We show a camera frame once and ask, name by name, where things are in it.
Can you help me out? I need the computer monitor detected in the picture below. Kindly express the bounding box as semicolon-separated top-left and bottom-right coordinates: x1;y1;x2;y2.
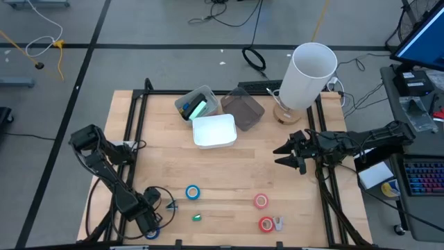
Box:
390;0;444;72

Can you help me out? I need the black mini computer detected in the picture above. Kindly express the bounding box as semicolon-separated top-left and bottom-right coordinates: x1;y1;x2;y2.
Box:
393;70;434;97

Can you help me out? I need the white lamp cable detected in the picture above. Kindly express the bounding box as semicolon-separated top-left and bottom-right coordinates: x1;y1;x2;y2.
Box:
266;87;284;109

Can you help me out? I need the black aluminium table frame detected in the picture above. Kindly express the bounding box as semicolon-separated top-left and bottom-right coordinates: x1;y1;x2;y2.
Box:
83;78;374;250

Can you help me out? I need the white box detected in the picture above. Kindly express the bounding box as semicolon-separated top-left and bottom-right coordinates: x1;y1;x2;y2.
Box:
357;161;395;190

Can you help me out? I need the light blue tape roll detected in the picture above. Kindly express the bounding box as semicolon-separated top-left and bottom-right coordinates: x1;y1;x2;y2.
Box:
185;184;201;201

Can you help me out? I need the grey metal floor base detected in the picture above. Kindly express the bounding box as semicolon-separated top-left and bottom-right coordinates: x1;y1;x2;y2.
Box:
3;0;70;10
0;78;35;88

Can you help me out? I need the black keyboard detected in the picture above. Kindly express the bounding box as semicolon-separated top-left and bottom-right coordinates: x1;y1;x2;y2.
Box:
237;79;284;93

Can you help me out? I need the white floor cable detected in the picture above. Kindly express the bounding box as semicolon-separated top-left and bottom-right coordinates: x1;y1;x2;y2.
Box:
25;0;65;58

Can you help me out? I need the black floor cable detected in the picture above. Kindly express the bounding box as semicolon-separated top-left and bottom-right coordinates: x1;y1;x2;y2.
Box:
188;0;264;48

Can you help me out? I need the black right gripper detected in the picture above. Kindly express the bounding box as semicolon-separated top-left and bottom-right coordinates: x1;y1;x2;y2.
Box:
273;129;315;176

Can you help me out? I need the yellow floor cable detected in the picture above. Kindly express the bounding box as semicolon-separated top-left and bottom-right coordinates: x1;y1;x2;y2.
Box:
51;39;66;81

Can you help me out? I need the red tape roll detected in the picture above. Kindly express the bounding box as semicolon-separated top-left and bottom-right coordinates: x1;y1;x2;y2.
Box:
257;216;275;234

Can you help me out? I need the pink tape roll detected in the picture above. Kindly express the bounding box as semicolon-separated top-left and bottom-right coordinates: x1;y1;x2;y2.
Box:
253;193;270;210

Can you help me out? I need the light grey plastic bin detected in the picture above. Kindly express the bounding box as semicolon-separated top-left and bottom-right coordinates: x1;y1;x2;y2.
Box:
174;85;219;128

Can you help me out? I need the white shade lamp wooden base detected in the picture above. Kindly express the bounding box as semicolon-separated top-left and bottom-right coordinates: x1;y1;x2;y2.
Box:
266;42;339;125

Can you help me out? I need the mint green stapler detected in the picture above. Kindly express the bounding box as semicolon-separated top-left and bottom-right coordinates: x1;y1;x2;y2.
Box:
182;92;209;122

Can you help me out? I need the coiled black cable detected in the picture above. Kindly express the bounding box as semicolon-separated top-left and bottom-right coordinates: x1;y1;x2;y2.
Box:
241;46;268;72

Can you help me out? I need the white plastic bin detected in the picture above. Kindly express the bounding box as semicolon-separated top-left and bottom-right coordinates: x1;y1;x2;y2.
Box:
191;113;239;150

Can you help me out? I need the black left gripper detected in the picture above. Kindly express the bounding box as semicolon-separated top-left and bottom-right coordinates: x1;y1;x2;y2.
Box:
133;187;164;235

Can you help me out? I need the long yellow cable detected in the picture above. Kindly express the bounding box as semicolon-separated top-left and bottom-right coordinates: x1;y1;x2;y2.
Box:
311;0;330;42

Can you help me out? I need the dark grey desk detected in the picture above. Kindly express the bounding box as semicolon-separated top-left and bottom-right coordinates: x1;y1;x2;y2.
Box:
379;64;444;242

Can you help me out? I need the white power adapter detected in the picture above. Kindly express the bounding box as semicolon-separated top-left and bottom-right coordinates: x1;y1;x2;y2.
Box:
325;76;345;107

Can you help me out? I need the dark blue tape roll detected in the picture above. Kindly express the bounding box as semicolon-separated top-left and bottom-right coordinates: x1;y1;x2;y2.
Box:
144;227;161;241

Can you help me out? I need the black floor fan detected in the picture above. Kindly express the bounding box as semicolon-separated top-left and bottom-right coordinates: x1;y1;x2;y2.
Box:
384;0;441;53

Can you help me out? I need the rainbow backlit keyboard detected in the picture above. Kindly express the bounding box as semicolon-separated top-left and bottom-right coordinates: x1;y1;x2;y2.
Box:
402;160;444;197

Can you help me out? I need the clear plastic bag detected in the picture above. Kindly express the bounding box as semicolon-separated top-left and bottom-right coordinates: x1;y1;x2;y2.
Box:
398;96;438;133

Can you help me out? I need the dark transparent plastic bin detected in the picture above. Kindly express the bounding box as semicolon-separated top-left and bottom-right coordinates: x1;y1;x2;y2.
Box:
220;86;266;132

